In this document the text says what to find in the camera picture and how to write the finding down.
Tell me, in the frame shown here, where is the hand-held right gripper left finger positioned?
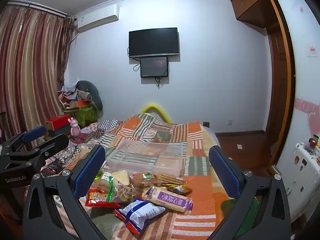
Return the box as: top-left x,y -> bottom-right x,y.
22,144 -> 110,240

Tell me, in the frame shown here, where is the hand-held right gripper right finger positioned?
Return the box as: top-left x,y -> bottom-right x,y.
207,145 -> 292,240

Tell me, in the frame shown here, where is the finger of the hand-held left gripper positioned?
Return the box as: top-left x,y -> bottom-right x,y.
0,126 -> 48,157
5,133 -> 70,167

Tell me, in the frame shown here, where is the red snack packet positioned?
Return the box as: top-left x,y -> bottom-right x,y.
84,188 -> 122,208

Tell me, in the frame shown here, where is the clear sandwich bread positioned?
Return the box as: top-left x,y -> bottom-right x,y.
112,169 -> 132,188

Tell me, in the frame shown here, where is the orange snack bag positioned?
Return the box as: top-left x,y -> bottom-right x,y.
96,171 -> 137,203

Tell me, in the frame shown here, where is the small brown gold packet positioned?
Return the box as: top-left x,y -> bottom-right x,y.
166,183 -> 193,196

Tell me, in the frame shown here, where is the clear cracker packet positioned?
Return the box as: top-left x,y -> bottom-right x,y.
154,172 -> 185,185

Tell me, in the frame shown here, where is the brown bread bun packet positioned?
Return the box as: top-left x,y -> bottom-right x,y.
132,172 -> 161,188

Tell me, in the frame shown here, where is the clear plastic container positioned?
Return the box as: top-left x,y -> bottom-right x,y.
106,139 -> 188,177

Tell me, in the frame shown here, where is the purple biscuit packet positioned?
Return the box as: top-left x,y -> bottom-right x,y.
141,184 -> 194,215

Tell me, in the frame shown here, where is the blue white snack packet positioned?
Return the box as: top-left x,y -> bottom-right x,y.
112,196 -> 167,235

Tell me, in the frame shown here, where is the black box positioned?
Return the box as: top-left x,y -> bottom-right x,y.
47,124 -> 72,137

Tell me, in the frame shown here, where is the red gift box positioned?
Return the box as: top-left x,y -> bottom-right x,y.
45,114 -> 72,131

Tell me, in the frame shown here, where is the pink plush toy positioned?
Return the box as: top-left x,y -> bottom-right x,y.
69,117 -> 81,137

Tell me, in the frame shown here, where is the green patterned bag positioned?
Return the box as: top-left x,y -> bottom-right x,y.
63,104 -> 97,128

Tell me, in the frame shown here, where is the checkered patchwork quilt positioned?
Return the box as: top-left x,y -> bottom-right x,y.
40,118 -> 126,178

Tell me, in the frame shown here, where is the orange flat box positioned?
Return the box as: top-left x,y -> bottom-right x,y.
73,99 -> 92,108

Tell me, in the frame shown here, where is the green rimmed container lid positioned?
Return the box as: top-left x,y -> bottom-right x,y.
234,196 -> 262,237

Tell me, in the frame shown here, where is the pile of clothes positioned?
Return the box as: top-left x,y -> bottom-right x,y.
58,83 -> 82,103

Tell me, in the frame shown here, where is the striped red beige curtain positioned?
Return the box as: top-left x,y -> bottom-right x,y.
0,5 -> 76,153

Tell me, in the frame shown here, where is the grey plush toy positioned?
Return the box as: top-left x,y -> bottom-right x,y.
76,80 -> 104,117

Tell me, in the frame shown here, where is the yellow foam tube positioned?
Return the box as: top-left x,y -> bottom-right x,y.
141,102 -> 173,123

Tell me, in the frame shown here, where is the pink red paper notice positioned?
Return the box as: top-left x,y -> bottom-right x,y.
306,45 -> 320,58

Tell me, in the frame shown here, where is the small black wall monitor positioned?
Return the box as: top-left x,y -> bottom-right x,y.
140,57 -> 168,78

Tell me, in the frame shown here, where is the white curtain rail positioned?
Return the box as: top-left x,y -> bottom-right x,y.
7,0 -> 75,21

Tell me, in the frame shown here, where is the white wall air conditioner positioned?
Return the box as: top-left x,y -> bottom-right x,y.
74,4 -> 120,33

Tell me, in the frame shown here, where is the black wall television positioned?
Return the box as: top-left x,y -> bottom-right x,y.
128,27 -> 180,59

